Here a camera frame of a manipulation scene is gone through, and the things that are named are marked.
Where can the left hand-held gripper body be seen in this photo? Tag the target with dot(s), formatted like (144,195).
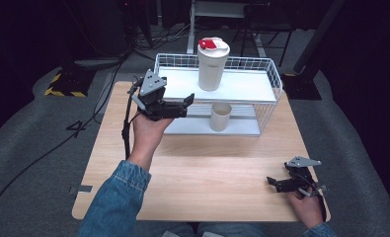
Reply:
(151,98)

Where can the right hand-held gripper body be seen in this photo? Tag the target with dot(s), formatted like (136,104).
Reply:
(301,181)

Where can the white cup with red lid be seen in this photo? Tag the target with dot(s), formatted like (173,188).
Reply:
(212,65)

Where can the person's right hand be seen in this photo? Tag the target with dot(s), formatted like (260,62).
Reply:
(306,209)

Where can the person's left hand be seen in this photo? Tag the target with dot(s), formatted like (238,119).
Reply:
(146,138)

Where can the grey round stand base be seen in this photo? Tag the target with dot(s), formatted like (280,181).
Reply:
(98,62)

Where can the person's legs in jeans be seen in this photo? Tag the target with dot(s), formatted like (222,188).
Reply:
(235,230)

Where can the white paper sheet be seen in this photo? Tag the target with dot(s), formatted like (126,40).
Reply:
(212,234)
(169,234)

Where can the grey tape strip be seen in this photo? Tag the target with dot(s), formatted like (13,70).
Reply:
(84,189)

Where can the black chair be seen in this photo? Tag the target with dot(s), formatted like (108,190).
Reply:
(268,21)

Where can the white desk frame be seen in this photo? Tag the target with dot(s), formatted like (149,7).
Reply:
(191,33)

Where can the black yellow striped base plate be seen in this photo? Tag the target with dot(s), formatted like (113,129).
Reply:
(69,84)

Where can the black slanted post with base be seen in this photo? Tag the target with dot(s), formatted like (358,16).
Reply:
(302,85)

